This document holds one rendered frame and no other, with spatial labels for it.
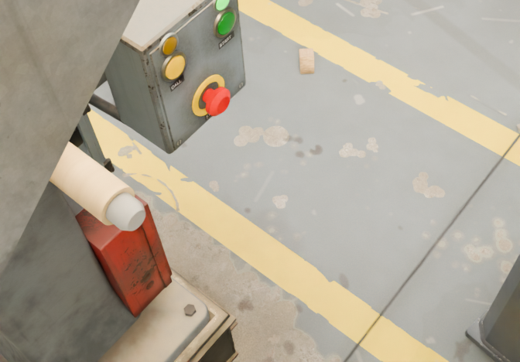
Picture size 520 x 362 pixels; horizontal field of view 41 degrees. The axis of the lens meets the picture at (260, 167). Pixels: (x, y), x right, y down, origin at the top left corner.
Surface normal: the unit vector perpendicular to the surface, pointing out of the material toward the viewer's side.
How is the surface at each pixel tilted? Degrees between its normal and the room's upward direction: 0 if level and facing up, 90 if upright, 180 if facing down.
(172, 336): 8
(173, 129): 90
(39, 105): 90
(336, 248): 0
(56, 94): 90
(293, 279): 0
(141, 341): 24
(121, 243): 90
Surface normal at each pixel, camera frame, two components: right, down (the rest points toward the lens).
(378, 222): -0.05, -0.56
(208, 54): 0.77, 0.51
